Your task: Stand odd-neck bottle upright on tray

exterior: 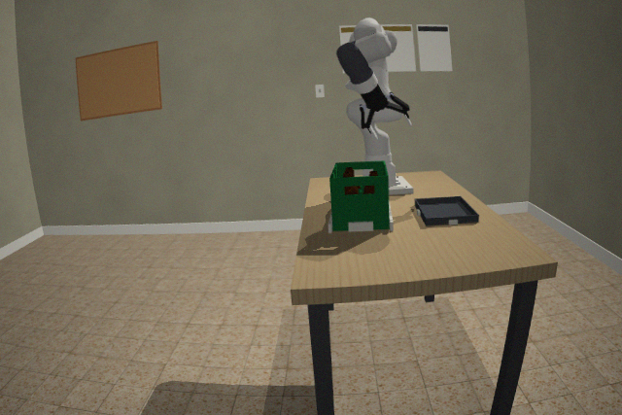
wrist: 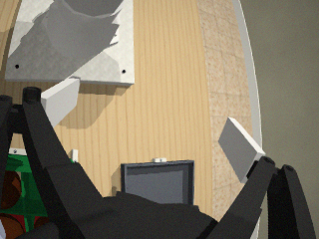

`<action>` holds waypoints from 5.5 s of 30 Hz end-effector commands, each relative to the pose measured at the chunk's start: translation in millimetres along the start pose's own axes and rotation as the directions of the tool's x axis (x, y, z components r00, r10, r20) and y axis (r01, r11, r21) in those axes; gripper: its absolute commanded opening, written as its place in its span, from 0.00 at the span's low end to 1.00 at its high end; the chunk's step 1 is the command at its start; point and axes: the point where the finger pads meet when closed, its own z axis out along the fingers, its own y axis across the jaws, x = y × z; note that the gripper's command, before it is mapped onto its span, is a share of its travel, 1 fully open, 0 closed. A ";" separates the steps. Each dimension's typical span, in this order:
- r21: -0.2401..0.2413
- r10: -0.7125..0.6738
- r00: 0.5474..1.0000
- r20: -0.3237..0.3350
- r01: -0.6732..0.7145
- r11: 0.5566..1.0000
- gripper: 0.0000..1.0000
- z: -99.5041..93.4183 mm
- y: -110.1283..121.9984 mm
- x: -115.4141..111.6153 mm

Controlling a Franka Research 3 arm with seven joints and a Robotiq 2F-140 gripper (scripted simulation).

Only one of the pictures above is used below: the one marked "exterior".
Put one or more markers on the green plastic bottle crate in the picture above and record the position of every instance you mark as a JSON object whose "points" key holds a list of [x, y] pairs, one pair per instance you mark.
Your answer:
{"points": [[370, 207]]}

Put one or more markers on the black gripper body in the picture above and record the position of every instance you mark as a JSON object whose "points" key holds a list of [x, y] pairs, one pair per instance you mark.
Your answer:
{"points": [[373, 97]]}

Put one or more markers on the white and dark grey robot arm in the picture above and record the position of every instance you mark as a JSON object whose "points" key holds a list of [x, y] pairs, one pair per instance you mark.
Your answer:
{"points": [[364, 77]]}

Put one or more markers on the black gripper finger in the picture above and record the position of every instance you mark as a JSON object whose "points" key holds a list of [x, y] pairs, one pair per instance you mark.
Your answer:
{"points": [[369, 119], [401, 107]]}

